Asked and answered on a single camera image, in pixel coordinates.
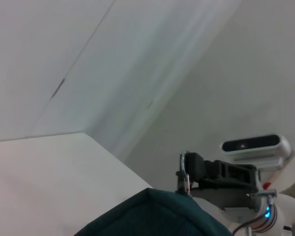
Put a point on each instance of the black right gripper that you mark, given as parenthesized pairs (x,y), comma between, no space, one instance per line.
(226,199)

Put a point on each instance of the dark teal insulated lunch bag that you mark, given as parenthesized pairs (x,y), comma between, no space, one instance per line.
(157,216)

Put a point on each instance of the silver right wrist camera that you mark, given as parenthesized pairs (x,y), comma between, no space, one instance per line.
(255,150)

